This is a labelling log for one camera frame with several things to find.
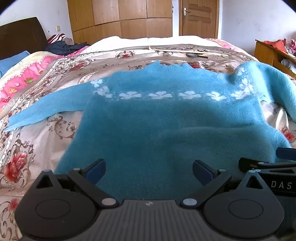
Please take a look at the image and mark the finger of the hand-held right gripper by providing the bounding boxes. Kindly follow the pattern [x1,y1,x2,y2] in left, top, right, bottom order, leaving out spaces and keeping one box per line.
[276,147,296,163]
[238,157,296,174]

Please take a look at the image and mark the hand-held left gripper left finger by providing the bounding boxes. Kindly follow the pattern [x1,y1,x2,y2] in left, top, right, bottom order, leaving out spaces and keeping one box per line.
[30,159,119,208]

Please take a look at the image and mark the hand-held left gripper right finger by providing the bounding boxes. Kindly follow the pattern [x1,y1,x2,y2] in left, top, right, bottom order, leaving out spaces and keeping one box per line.
[180,160,275,208]

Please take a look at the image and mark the blue fuzzy sweater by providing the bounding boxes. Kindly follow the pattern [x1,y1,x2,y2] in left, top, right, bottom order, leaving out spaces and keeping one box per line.
[4,60,296,202]

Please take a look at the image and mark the pile of mixed clothes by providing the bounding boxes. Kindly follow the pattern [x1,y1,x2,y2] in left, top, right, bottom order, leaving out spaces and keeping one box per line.
[285,39,296,56]

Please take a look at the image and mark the dark navy clothes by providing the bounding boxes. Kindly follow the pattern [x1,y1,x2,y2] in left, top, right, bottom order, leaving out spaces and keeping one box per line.
[44,42,90,56]

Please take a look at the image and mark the floral satin bedspread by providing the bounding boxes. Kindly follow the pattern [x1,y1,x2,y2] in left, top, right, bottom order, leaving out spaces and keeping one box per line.
[0,38,296,241]

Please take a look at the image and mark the pink printed quilt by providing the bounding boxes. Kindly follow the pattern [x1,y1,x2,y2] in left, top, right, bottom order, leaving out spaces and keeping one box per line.
[0,38,236,112]

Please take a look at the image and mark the long wooden stick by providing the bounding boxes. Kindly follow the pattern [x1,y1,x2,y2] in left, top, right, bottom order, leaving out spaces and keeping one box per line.
[148,46,229,57]

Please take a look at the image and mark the white dotted bed sheet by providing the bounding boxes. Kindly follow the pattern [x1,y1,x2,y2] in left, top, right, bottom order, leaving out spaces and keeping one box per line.
[90,35,232,50]

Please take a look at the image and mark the blue pillow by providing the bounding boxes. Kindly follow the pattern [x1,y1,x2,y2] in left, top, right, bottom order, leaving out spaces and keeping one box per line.
[0,51,30,78]

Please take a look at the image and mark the red white striped cloth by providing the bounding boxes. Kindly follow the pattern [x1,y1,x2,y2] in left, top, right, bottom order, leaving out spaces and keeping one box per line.
[47,33,67,44]

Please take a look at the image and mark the wooden door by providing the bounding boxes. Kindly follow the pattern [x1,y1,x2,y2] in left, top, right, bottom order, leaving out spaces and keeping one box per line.
[179,0,220,39]

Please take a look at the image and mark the wooden wardrobe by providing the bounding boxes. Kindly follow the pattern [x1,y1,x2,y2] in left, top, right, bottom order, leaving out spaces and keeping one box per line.
[67,0,173,45]

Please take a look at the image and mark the dark wooden headboard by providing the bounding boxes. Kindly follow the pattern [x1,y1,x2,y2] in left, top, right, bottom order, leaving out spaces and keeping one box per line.
[0,17,49,61]

